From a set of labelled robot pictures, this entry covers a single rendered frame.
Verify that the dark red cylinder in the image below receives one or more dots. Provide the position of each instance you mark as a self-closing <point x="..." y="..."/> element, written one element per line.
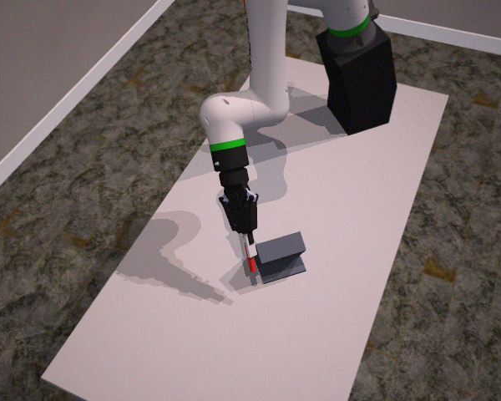
<point x="251" y="262"/>

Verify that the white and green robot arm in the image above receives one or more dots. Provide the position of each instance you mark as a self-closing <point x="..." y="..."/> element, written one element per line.
<point x="226" y="116"/>

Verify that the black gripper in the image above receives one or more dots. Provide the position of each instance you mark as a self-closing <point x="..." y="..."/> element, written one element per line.
<point x="240" y="206"/>

